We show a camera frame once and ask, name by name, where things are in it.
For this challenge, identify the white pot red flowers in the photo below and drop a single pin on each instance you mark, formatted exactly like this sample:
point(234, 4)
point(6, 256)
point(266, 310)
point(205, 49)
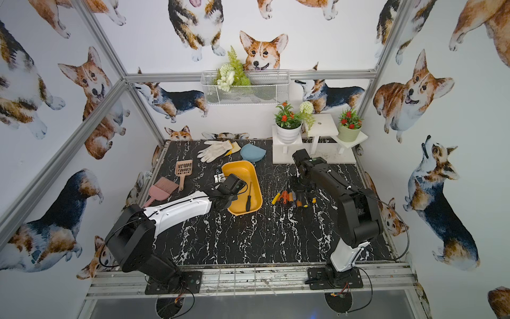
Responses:
point(288, 123)

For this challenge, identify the white wire wall basket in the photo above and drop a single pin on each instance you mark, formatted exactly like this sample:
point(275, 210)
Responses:
point(266, 87)

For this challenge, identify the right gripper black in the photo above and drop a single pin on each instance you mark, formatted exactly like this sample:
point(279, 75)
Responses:
point(299, 188)

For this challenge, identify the green pot red flowers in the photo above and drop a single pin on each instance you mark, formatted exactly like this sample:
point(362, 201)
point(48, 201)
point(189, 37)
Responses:
point(350, 124)

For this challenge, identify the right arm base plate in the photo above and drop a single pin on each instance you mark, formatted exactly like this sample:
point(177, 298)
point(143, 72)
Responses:
point(326, 278)

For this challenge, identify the yellow cloth under glove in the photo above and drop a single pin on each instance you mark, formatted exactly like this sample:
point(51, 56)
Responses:
point(235, 148)

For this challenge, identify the green fern with white flowers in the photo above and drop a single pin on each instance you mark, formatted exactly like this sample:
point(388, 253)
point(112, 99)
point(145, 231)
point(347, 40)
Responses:
point(231, 74)

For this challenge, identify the brown plastic slotted scoop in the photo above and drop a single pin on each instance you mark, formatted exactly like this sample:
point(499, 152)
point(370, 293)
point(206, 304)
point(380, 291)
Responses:
point(183, 169)

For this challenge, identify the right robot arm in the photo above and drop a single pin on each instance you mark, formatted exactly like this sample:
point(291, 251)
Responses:
point(358, 213)

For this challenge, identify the blue plastic dustpan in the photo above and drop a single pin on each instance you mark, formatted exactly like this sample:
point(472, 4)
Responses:
point(252, 153)

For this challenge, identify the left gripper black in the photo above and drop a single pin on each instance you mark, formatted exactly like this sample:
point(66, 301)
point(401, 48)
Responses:
point(222, 195)

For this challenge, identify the yellow plastic storage box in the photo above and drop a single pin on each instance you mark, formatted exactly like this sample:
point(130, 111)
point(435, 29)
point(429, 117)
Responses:
point(245, 171)

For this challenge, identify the white work glove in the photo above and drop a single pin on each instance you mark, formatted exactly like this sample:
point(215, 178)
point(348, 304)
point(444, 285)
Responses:
point(214, 150)

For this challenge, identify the white stepped plant stand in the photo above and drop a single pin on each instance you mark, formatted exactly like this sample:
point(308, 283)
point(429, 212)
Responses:
point(325, 142)

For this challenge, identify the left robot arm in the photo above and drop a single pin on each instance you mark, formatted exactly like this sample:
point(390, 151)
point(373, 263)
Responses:
point(131, 240)

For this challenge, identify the pink hand brush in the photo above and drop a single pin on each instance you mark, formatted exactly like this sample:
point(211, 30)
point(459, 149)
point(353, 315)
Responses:
point(160, 191)

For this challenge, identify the white hydrangea flower sprig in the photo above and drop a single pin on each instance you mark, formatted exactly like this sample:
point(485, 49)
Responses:
point(306, 114)

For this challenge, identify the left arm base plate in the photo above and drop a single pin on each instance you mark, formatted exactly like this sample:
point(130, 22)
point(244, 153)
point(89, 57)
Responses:
point(180, 283)

